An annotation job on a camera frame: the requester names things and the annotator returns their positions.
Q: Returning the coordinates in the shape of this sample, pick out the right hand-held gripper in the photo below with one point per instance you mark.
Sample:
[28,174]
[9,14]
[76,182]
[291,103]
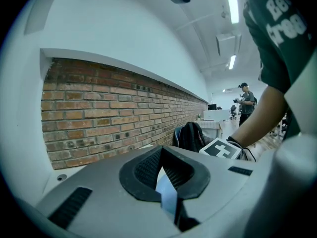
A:
[219,150]

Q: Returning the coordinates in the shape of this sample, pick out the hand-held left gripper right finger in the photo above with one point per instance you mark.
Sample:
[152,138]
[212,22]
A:
[223,182]

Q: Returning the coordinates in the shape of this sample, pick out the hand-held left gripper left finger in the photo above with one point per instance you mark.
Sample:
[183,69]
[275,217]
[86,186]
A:
[99,187]

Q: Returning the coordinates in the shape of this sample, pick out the big blue plate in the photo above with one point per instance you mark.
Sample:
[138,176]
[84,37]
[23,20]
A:
[167,195]

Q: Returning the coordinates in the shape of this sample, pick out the person's right forearm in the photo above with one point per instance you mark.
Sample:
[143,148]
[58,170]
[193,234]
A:
[265,115]

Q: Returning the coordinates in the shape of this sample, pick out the table with white tablecloth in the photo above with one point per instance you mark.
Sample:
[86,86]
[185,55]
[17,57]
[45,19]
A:
[210,126]

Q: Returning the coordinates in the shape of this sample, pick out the black wristband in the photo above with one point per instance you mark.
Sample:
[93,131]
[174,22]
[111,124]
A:
[234,140]

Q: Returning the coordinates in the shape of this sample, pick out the black backpack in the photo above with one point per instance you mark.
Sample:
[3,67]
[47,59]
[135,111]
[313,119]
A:
[192,135]

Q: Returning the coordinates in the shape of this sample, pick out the white counter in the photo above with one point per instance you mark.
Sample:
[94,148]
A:
[216,115]

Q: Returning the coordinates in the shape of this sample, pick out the black office chair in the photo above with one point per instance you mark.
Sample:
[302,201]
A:
[232,111]

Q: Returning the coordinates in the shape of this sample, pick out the blue chair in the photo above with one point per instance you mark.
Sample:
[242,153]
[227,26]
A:
[177,137]

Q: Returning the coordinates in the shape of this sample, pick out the ceiling light strip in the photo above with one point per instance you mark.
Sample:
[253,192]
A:
[232,1]
[232,62]

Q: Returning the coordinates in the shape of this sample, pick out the ceiling air conditioner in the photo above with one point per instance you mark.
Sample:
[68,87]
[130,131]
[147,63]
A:
[229,43]

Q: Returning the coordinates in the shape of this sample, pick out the person in dark green shirt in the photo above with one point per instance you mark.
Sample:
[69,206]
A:
[280,46]

